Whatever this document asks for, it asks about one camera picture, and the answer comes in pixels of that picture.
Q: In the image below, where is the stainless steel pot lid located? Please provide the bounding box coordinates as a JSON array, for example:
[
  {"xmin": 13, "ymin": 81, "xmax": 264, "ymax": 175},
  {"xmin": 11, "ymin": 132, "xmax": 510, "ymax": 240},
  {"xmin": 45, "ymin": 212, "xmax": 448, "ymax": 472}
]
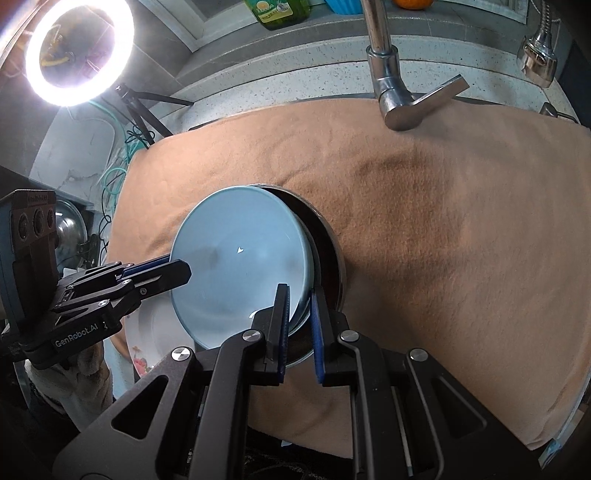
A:
[{"xmin": 54, "ymin": 200, "xmax": 89, "ymax": 260}]

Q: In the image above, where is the large stainless steel bowl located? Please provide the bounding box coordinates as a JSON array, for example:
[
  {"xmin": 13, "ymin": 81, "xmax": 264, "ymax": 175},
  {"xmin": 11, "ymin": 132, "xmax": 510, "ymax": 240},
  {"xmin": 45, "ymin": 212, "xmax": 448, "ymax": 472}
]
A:
[{"xmin": 248, "ymin": 183, "xmax": 347, "ymax": 368}]

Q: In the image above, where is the metal sink fitting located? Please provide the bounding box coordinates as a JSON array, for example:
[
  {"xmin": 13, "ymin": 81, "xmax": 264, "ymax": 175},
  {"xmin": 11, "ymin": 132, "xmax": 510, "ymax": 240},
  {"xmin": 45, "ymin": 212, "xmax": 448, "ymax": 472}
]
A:
[{"xmin": 538, "ymin": 102, "xmax": 579, "ymax": 124}]

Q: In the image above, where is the chrome kitchen faucet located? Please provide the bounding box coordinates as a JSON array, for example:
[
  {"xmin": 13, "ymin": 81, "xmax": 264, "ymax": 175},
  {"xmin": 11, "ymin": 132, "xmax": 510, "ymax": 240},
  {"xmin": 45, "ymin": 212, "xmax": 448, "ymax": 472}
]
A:
[{"xmin": 361, "ymin": 0, "xmax": 471, "ymax": 133}]

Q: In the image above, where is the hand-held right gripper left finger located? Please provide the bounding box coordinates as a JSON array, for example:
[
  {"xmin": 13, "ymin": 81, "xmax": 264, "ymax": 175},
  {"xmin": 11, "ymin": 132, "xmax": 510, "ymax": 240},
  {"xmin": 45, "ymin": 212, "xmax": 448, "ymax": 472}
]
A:
[{"xmin": 65, "ymin": 284, "xmax": 291, "ymax": 480}]

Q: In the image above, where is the chrome sprayer head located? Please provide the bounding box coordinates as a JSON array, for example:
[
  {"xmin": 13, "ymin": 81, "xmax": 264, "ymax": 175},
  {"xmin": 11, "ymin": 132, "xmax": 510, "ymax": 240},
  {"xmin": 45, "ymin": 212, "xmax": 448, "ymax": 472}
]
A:
[{"xmin": 516, "ymin": 0, "xmax": 563, "ymax": 88}]

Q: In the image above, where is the person's left hand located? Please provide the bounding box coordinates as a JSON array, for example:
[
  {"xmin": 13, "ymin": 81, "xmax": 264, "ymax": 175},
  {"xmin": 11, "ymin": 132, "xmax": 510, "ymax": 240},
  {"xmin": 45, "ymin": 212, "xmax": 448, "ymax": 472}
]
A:
[{"xmin": 24, "ymin": 340, "xmax": 115, "ymax": 408}]

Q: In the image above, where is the teal cable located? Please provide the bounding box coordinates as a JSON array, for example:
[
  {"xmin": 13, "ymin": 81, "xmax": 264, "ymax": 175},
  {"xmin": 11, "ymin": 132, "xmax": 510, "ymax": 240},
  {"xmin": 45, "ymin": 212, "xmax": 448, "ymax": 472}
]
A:
[{"xmin": 87, "ymin": 99, "xmax": 140, "ymax": 205}]

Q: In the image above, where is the black clip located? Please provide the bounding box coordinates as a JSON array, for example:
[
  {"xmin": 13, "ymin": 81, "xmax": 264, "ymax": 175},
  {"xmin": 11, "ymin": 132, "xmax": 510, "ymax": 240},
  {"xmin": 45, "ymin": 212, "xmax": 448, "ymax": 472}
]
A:
[{"xmin": 75, "ymin": 234, "xmax": 105, "ymax": 269}]

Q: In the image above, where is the white plate grey leaf print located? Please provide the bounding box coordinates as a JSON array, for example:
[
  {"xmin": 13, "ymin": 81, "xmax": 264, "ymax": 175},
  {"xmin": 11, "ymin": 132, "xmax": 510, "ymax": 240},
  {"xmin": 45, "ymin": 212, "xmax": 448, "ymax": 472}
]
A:
[{"xmin": 124, "ymin": 300, "xmax": 195, "ymax": 380}]

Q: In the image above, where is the white cable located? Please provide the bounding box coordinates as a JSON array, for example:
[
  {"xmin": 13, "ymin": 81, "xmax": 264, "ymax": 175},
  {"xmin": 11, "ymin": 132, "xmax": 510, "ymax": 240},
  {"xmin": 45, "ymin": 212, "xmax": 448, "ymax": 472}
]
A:
[{"xmin": 68, "ymin": 110, "xmax": 122, "ymax": 186}]

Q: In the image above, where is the blue plastic container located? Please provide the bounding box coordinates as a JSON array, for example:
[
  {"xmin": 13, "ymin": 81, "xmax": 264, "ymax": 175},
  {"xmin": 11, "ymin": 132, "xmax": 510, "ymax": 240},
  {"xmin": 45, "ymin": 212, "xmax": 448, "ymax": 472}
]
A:
[{"xmin": 325, "ymin": 0, "xmax": 366, "ymax": 17}]

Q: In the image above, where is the brown cloth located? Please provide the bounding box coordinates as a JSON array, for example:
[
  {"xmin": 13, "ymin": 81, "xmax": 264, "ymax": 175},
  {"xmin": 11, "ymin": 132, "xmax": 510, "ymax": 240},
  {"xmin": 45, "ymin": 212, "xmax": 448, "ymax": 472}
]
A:
[{"xmin": 108, "ymin": 97, "xmax": 591, "ymax": 457}]

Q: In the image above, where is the green dish soap bottle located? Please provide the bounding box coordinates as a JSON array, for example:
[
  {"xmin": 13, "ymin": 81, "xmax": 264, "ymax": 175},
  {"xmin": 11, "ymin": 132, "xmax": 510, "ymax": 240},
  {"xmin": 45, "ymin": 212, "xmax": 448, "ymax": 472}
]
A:
[{"xmin": 244, "ymin": 0, "xmax": 310, "ymax": 31}]

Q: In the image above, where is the ring light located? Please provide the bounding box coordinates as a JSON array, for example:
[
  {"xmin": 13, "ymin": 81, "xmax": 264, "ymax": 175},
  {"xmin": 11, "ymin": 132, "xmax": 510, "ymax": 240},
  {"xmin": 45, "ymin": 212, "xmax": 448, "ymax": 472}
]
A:
[{"xmin": 25, "ymin": 0, "xmax": 136, "ymax": 108}]

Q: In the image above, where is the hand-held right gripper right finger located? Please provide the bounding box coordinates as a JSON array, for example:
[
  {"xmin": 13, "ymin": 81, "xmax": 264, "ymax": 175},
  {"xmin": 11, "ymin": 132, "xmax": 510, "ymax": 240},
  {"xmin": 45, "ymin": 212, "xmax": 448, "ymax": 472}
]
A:
[{"xmin": 311, "ymin": 287, "xmax": 542, "ymax": 480}]

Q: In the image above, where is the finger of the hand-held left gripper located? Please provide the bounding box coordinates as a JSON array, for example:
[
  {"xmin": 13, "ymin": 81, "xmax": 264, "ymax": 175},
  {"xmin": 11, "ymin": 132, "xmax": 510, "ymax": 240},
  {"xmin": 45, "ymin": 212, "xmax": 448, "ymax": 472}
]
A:
[
  {"xmin": 59, "ymin": 255, "xmax": 172, "ymax": 302},
  {"xmin": 98, "ymin": 259, "xmax": 193, "ymax": 320}
]

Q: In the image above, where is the light blue ceramic bowl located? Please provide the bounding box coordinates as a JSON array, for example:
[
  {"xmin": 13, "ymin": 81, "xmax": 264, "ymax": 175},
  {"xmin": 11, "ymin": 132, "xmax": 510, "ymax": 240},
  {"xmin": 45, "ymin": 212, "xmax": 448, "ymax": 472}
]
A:
[{"xmin": 169, "ymin": 184, "xmax": 318, "ymax": 350}]

